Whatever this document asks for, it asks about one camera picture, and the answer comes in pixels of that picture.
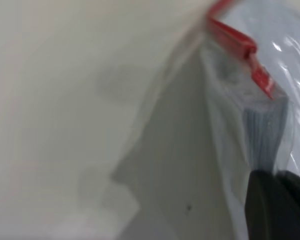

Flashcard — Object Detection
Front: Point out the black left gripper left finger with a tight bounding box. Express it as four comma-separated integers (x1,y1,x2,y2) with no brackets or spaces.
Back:
243,171,300,240

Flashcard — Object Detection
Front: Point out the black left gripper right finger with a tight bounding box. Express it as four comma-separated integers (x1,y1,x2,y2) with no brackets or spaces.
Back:
277,170,300,216

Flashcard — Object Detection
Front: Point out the clear plastic red-zip bag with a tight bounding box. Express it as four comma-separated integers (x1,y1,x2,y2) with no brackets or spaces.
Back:
197,0,300,240

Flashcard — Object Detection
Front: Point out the red zipper slider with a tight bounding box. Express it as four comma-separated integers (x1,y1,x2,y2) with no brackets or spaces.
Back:
239,37,259,60

